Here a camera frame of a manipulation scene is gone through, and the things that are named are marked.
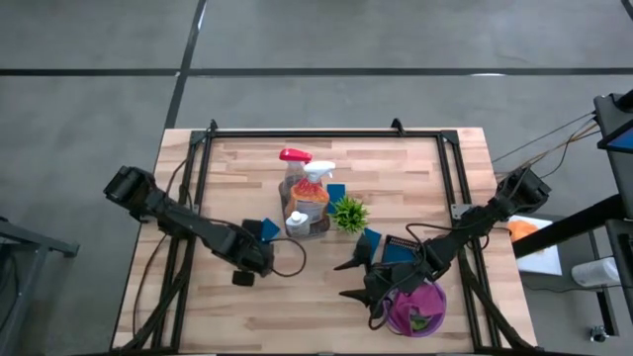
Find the purple bucket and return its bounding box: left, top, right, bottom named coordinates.
left=382, top=280, right=449, bottom=339

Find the black diagonal rig strut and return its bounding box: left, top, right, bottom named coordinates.
left=512, top=194, right=633, bottom=259

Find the black equipment cart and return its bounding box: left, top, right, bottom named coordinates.
left=592, top=91, right=633, bottom=342

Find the orange spray bottle white trigger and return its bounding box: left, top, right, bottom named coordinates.
left=288, top=160, right=337, bottom=223

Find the grey metal stand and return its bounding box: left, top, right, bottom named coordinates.
left=0, top=211, right=81, bottom=356

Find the orange object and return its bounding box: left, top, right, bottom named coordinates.
left=507, top=219, right=544, bottom=243

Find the floor cable bundle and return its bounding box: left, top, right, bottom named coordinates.
left=491, top=111, right=600, bottom=185

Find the white roll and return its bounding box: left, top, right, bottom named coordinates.
left=571, top=256, right=622, bottom=289

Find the white paper sheet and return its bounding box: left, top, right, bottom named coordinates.
left=511, top=214, right=564, bottom=277

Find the clear spray bottle red trigger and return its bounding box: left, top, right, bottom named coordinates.
left=278, top=147, right=314, bottom=199

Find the grey translucent caddy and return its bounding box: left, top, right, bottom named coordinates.
left=277, top=180, right=332, bottom=242

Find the blue screen monitor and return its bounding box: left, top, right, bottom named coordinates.
left=596, top=120, right=633, bottom=153

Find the black mesh basket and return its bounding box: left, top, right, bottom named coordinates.
left=382, top=234, right=432, bottom=266

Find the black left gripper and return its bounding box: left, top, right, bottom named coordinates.
left=217, top=218, right=275, bottom=288

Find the dark blue sponge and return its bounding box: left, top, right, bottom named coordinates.
left=363, top=227, right=384, bottom=261
left=325, top=183, right=347, bottom=215
left=260, top=217, right=282, bottom=243

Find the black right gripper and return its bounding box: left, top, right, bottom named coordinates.
left=333, top=232, right=437, bottom=318

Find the green plant white pot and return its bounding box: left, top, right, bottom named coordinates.
left=329, top=194, right=371, bottom=235

